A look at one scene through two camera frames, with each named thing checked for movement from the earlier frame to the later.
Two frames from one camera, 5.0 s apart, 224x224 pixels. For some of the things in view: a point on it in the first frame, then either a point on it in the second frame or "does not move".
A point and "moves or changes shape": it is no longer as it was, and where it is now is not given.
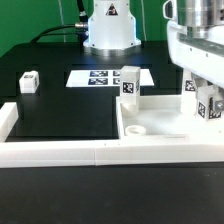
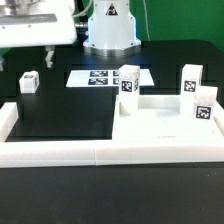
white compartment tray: (160, 118) does not move
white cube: (130, 83) does not move
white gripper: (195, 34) -> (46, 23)
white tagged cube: (206, 97) moves or changes shape
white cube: (29, 82) does not move
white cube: (188, 98) does not move
